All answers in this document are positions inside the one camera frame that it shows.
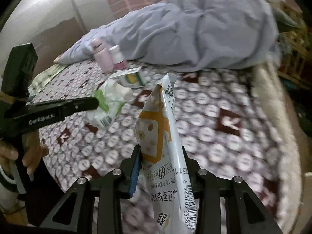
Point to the green white paper sheet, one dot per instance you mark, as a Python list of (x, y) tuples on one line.
[(46, 78)]

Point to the cream fleece mattress pad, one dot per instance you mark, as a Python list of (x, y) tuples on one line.
[(287, 131)]

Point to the person's left hand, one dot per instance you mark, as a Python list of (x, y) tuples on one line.
[(34, 148)]

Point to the printed maroon white blanket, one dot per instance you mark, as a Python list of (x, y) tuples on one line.
[(219, 126)]

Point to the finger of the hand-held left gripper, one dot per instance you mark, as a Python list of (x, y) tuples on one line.
[(78, 104)]

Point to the green white plastic packet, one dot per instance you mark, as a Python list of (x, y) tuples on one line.
[(112, 102)]

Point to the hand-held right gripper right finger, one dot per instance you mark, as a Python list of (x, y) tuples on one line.
[(192, 173)]

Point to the white yellow snack packet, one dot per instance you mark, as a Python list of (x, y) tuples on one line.
[(158, 136)]

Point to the person's left forearm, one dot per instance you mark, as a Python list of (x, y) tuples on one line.
[(7, 195)]

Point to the white box with corn picture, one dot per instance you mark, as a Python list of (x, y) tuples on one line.
[(130, 78)]

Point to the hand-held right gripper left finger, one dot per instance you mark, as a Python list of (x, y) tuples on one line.
[(135, 175)]

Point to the grey-blue duvet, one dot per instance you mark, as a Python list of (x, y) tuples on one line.
[(195, 29)]

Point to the white bottle with pink label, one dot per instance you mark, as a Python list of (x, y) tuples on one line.
[(118, 57)]

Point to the wooden rack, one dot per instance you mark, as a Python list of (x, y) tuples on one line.
[(295, 43)]

